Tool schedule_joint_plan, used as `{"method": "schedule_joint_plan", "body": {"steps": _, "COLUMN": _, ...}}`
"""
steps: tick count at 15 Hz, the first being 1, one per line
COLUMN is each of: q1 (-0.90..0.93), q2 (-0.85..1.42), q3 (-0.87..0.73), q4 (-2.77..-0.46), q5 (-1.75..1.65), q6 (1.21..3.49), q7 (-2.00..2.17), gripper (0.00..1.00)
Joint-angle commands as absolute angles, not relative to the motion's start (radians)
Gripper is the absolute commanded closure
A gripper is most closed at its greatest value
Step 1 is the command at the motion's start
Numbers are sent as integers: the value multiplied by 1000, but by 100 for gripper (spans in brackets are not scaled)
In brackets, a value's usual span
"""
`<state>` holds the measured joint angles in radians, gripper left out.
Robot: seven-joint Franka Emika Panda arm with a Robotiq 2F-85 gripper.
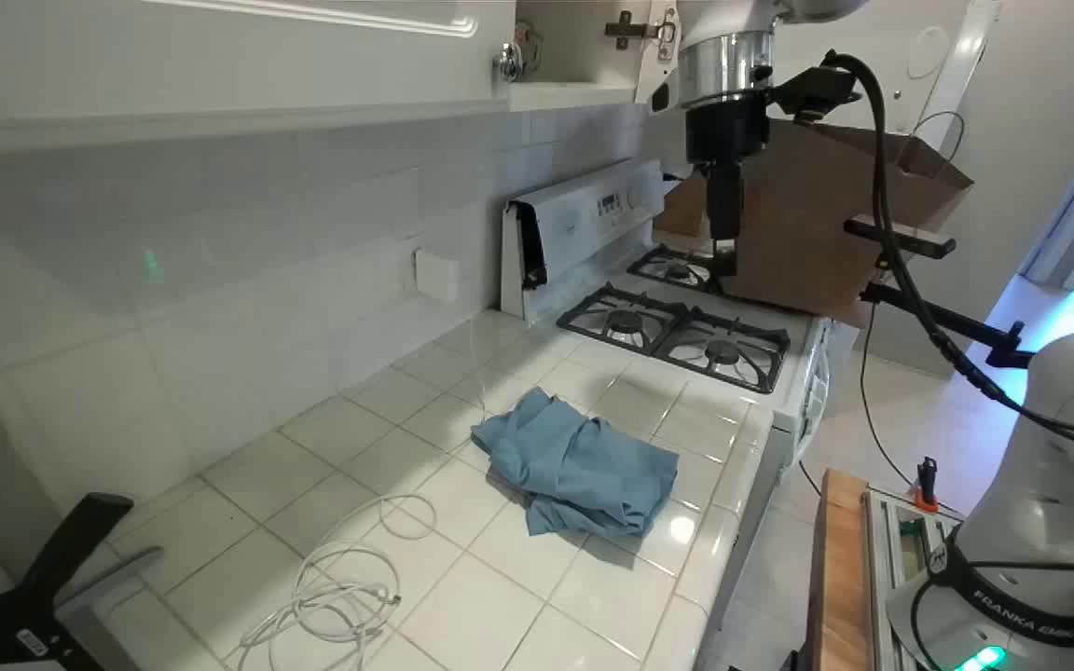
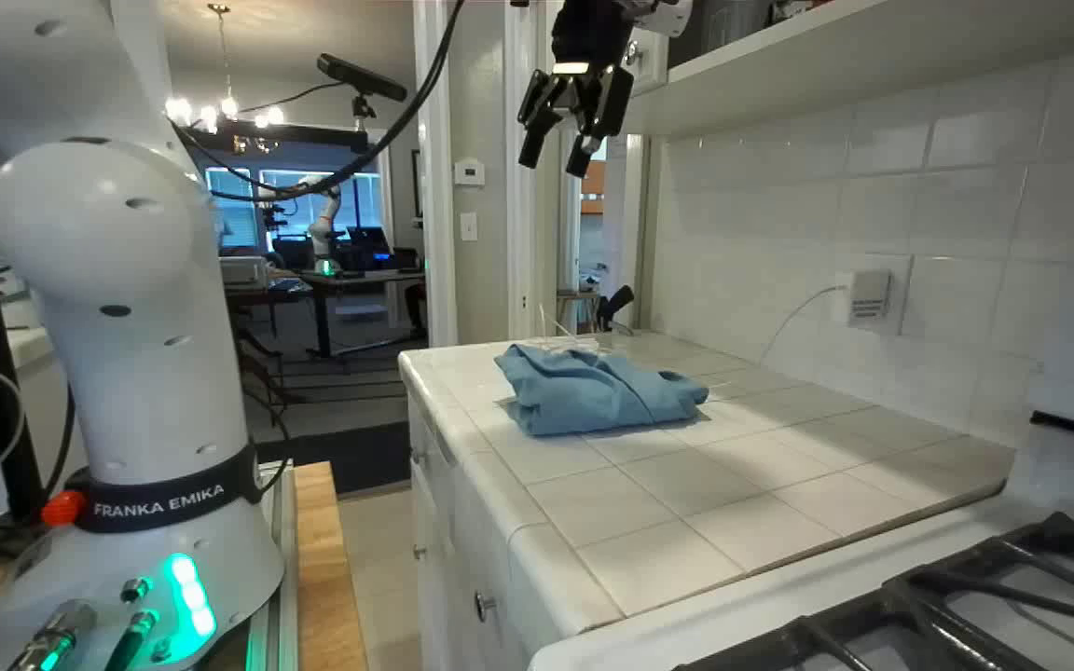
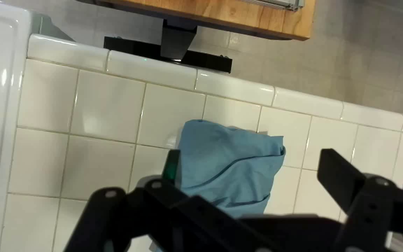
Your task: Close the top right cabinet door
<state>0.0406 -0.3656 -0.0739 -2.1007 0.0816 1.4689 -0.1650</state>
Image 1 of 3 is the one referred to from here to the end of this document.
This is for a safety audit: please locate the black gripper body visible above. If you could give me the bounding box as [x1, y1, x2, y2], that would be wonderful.
[687, 94, 770, 244]

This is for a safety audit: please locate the white cabinet door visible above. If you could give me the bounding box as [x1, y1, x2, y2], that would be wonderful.
[0, 0, 515, 153]
[515, 0, 684, 88]

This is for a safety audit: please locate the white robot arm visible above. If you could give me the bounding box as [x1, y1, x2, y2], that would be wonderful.
[668, 0, 1074, 671]

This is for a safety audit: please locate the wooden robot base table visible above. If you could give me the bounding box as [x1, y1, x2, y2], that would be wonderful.
[806, 468, 878, 671]

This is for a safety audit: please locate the brown cardboard box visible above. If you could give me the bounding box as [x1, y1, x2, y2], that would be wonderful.
[653, 124, 973, 324]

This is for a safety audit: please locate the white gas stove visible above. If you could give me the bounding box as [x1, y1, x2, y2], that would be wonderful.
[501, 160, 831, 464]

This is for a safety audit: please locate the blue folded cloth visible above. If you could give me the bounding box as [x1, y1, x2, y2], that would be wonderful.
[469, 387, 680, 538]

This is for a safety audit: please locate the white wall outlet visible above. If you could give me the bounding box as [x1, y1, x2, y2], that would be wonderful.
[416, 248, 459, 300]

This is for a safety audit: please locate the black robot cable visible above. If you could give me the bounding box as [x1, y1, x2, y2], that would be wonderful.
[820, 48, 1074, 464]

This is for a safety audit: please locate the white coiled cable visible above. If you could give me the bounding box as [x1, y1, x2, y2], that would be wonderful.
[237, 492, 439, 671]

